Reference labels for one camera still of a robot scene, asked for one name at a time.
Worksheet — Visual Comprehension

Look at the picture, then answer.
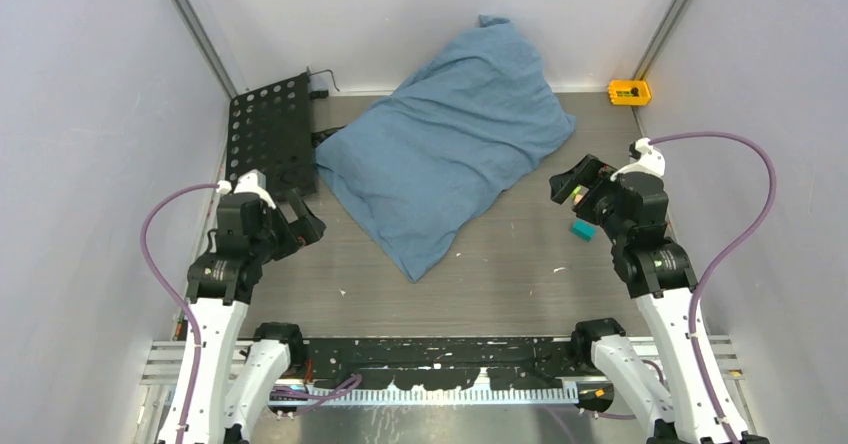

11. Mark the teal block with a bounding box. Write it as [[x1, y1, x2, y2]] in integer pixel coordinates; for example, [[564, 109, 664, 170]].
[[571, 219, 597, 242]]

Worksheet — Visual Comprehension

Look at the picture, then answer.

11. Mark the yellow toy block with knob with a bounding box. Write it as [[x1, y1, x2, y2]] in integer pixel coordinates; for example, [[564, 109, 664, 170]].
[[607, 80, 652, 107]]

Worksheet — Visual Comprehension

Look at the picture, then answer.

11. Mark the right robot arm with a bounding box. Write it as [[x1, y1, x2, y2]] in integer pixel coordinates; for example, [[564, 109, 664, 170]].
[[549, 154, 766, 443]]

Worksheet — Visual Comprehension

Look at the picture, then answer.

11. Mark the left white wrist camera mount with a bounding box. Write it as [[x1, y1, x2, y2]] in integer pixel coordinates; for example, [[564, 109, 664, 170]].
[[215, 169, 277, 209]]

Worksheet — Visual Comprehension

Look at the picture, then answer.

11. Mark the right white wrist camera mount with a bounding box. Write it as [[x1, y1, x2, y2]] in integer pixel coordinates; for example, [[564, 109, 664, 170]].
[[610, 137, 666, 181]]

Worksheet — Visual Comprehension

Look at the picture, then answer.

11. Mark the blue pillowcase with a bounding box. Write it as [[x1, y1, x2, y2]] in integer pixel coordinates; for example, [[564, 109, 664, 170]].
[[315, 15, 576, 282]]

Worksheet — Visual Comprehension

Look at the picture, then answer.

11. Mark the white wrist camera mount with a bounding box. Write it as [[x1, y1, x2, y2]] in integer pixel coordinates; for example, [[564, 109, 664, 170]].
[[610, 137, 666, 181], [215, 169, 277, 209]]

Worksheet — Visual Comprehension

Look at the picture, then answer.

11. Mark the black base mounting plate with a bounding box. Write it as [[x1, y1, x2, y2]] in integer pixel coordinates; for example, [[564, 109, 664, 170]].
[[280, 337, 614, 399]]

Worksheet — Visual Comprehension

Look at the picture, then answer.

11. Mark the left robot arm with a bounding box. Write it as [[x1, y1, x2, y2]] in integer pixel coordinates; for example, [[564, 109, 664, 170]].
[[156, 187, 326, 443]]

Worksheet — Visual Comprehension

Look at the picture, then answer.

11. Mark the black folding tripod stand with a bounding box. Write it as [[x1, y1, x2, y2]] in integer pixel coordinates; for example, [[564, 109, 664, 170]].
[[311, 126, 343, 148]]

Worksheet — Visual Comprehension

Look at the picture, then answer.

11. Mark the aluminium rail frame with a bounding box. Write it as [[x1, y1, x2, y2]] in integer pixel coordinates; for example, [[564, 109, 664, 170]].
[[137, 320, 757, 443]]

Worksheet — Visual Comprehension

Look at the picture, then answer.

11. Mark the black perforated music stand tray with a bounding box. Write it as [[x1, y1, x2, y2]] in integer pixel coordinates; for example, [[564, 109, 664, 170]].
[[225, 72, 317, 202]]

